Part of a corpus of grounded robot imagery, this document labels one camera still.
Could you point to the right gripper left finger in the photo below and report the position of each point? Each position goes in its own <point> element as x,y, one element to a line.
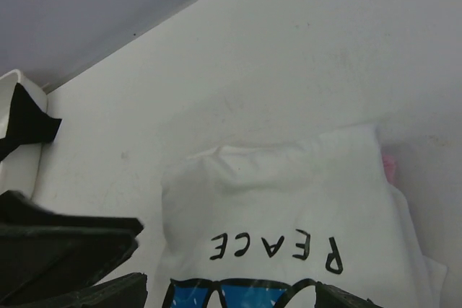
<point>129,291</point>

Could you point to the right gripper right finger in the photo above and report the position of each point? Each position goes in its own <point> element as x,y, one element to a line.
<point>328,296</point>

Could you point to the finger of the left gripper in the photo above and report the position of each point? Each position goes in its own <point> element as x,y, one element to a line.
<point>45,254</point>

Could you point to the white t shirt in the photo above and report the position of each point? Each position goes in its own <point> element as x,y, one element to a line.
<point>260,227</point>

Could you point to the pink t shirt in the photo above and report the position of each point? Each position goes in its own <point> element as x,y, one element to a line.
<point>389,166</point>

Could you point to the white plastic bin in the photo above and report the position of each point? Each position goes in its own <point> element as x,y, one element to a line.
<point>19,170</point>

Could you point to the black t shirt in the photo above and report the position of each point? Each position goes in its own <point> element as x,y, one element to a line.
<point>27,123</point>

